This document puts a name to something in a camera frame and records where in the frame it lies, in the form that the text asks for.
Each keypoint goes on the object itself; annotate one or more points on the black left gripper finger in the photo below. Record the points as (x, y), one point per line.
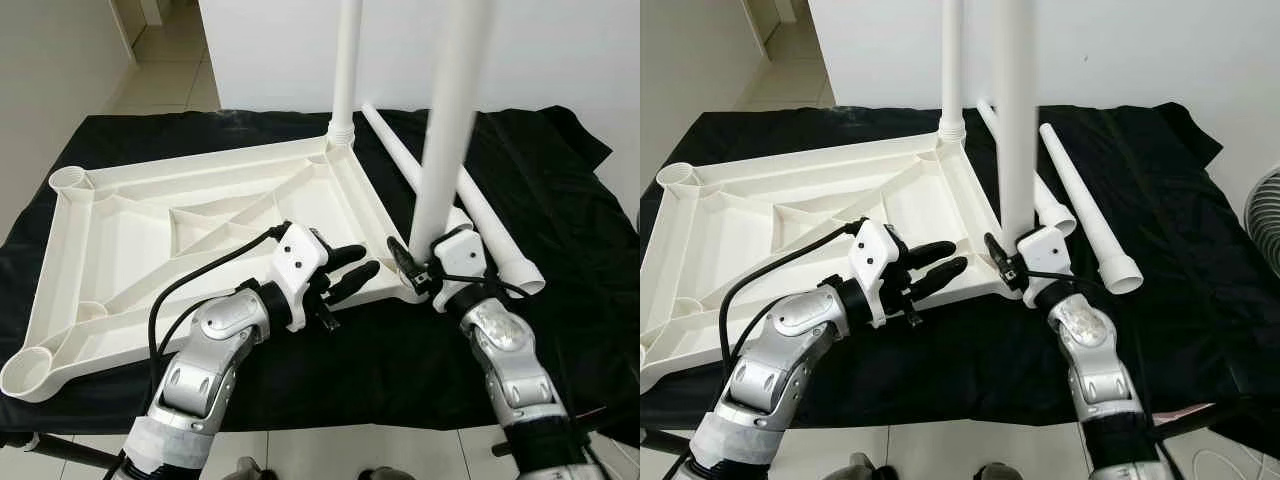
(355, 280)
(940, 276)
(930, 254)
(345, 258)

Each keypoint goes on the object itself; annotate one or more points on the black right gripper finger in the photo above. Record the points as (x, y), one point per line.
(402, 260)
(998, 258)

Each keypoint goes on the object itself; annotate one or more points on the white plastic table top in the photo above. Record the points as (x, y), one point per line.
(760, 230)
(150, 230)

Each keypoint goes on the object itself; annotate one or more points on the white tapered table leg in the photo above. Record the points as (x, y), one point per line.
(345, 60)
(1058, 218)
(500, 230)
(400, 150)
(455, 100)
(1015, 100)
(1090, 200)
(950, 60)

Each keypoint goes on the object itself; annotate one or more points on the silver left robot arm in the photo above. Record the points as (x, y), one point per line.
(200, 370)
(790, 370)

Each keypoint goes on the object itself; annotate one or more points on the black table cloth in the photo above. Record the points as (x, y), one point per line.
(1180, 350)
(420, 360)

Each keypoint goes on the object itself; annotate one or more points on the grey left robot foot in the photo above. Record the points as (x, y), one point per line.
(245, 470)
(862, 468)

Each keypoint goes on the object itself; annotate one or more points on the grey robot foot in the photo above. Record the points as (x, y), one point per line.
(385, 473)
(995, 472)
(245, 470)
(862, 468)

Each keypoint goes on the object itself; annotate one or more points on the grey right robot foot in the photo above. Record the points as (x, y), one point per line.
(385, 473)
(995, 472)

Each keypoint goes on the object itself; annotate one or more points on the pink soft item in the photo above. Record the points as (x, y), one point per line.
(1195, 407)

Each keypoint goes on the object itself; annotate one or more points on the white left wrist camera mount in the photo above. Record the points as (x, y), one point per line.
(875, 260)
(300, 265)

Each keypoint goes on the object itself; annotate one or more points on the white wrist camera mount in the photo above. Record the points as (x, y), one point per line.
(875, 260)
(300, 265)
(1048, 248)
(458, 250)

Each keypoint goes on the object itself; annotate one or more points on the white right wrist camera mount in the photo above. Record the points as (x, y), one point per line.
(1048, 248)
(458, 250)

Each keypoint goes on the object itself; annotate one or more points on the black table frame leg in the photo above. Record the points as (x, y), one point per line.
(1195, 425)
(60, 450)

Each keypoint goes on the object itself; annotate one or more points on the white pedestal fan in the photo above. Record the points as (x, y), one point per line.
(1265, 235)

